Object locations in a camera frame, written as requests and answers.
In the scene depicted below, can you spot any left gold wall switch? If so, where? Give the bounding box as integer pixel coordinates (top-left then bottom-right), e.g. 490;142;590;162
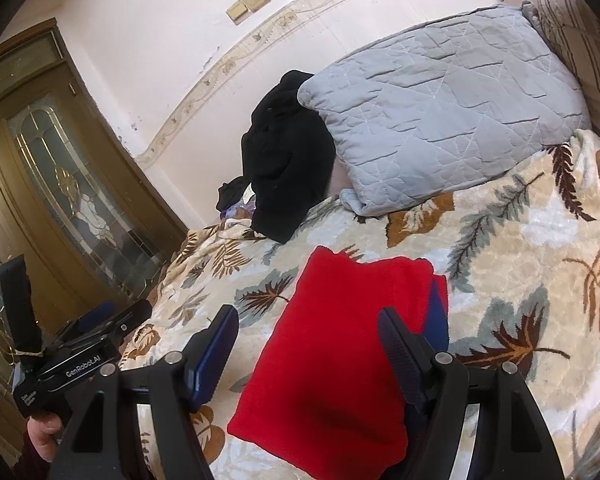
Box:
225;0;249;25

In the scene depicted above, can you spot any small black cloth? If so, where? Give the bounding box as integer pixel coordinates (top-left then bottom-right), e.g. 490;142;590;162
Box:
215;176;250;212

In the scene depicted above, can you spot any person left hand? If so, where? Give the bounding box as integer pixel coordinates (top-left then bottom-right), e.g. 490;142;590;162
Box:
27;413;64;463

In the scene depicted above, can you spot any black garment pile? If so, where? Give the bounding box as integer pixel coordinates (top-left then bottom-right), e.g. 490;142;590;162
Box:
242;70;336;244

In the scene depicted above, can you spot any red and blue knit sweater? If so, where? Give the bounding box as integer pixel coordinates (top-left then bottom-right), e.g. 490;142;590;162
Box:
227;246;449;479

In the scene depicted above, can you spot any wooden stained glass door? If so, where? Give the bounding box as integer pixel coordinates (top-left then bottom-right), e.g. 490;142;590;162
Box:
0;20;185;463

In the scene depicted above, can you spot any leaf pattern fleece blanket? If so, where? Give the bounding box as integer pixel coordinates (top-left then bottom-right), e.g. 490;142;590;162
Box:
122;130;600;479

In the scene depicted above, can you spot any striped beige bolster cushion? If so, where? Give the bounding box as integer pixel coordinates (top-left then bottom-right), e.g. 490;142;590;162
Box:
533;0;600;136

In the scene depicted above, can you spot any grey quilted pillow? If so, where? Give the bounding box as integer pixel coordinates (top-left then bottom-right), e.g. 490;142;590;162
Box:
297;4;591;217

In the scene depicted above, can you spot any purple patterned cloth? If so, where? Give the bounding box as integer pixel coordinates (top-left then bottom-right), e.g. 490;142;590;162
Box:
221;195;257;220

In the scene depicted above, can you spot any brown ruffled bed sheet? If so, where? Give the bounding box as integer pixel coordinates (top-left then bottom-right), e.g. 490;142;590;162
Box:
147;230;200;307

